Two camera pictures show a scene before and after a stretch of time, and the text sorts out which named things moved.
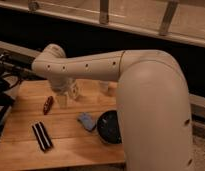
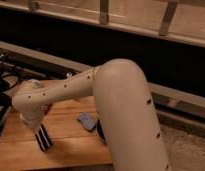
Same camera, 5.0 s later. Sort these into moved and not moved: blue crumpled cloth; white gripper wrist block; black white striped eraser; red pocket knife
Moved: white gripper wrist block
Not moved: blue crumpled cloth; black white striped eraser; red pocket knife
